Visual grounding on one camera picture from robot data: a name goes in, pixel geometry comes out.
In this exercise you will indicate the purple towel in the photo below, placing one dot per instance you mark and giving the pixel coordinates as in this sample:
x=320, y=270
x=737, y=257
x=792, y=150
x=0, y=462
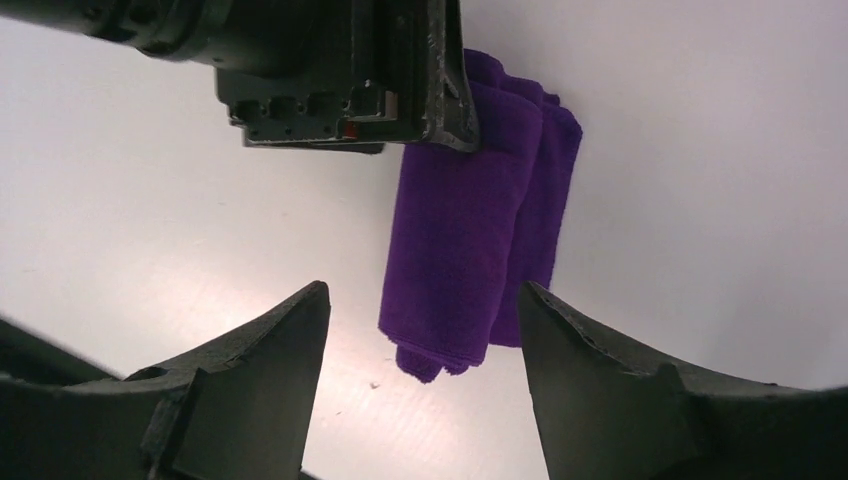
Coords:
x=470, y=229

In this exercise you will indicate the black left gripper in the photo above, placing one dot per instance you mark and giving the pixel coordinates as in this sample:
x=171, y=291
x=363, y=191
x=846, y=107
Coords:
x=334, y=75

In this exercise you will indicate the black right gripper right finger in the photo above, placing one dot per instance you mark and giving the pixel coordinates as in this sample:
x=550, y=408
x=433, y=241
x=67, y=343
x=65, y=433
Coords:
x=610, y=407

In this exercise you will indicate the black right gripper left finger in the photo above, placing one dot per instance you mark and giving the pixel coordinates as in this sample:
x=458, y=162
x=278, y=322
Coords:
x=236, y=407

